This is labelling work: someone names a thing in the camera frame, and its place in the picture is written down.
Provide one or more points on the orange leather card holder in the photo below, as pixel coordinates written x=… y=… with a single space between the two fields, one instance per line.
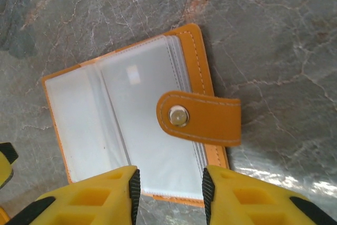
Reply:
x=210 y=122

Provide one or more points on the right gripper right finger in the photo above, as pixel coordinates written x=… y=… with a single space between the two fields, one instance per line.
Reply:
x=242 y=201

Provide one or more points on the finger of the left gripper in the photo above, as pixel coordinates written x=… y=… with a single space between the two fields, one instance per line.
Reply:
x=3 y=214
x=6 y=156

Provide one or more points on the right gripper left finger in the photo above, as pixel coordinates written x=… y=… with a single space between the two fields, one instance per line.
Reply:
x=105 y=198

